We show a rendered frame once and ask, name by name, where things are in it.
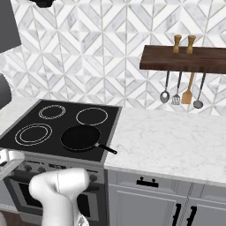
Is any dark wooden wall shelf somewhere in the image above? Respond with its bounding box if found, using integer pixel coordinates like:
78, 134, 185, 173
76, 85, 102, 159
139, 44, 226, 75

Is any black cupboard door handle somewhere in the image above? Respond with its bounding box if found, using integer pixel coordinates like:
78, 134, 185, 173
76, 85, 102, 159
186, 206, 198, 226
171, 202, 182, 226

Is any hanging metal slotted spatula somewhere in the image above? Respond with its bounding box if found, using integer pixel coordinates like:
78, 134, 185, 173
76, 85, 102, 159
170, 71, 183, 106

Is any grey drawer front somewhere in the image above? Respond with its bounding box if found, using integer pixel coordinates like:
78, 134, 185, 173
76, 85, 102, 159
116, 171, 178, 193
200, 183, 226, 205

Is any wooden salt grinder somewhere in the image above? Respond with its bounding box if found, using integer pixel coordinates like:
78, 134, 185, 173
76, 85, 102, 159
172, 34, 183, 55

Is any hanging wooden spatula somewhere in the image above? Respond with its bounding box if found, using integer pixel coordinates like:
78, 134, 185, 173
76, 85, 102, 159
180, 72, 196, 106

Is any dark grey range hood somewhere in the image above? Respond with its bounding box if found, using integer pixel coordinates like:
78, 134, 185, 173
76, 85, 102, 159
0, 0, 56, 55

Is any grey cupboard door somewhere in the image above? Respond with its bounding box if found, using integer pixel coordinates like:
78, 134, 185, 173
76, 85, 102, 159
109, 185, 190, 226
177, 197, 226, 226

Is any black and steel stove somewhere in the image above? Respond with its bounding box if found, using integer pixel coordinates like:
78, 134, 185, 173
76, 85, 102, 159
0, 99, 124, 226

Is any hanging metal ladle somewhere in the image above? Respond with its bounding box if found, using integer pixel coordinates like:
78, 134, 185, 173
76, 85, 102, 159
192, 72, 207, 109

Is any hanging metal spoon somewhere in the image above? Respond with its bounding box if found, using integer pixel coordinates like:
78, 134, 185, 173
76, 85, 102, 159
159, 70, 172, 104

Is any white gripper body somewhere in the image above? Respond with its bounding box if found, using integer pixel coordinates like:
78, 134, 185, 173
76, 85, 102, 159
0, 148, 26, 181

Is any black drawer handle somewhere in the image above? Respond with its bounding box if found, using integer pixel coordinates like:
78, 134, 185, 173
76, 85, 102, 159
135, 176, 160, 189

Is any glass oven door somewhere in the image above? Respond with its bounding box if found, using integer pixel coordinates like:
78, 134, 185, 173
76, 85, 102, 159
4, 175, 106, 225

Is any wooden pepper grinder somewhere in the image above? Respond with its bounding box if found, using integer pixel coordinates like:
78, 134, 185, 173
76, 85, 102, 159
185, 34, 197, 56

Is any black frying pan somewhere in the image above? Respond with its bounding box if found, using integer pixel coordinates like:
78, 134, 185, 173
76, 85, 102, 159
59, 124, 118, 155

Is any dark grey rounded object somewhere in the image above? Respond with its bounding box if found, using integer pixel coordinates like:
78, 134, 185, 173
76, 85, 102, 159
0, 72, 12, 110

